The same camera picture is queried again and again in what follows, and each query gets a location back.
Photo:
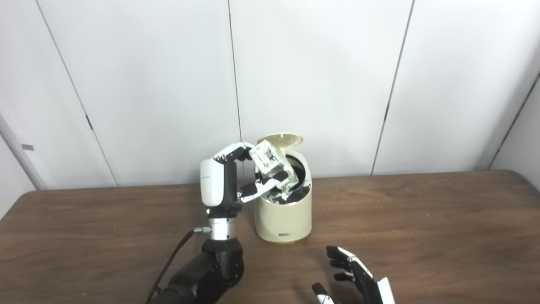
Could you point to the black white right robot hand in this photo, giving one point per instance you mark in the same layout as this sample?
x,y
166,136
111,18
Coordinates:
x,y
367,291

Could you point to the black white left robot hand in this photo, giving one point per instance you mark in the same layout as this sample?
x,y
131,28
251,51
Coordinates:
x,y
217,181

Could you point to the white green milk carton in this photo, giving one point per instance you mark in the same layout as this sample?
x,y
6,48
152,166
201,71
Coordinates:
x,y
272,162

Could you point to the cream-colored bin body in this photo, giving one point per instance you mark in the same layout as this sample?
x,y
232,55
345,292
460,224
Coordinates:
x,y
282,219

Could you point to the cream round bin lid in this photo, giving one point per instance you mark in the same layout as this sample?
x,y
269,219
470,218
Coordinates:
x,y
287,138

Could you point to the gray tape label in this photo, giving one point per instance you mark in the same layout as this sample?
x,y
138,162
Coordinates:
x,y
28,147

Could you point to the black wall panel clip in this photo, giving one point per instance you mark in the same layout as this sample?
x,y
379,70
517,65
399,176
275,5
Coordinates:
x,y
89,122

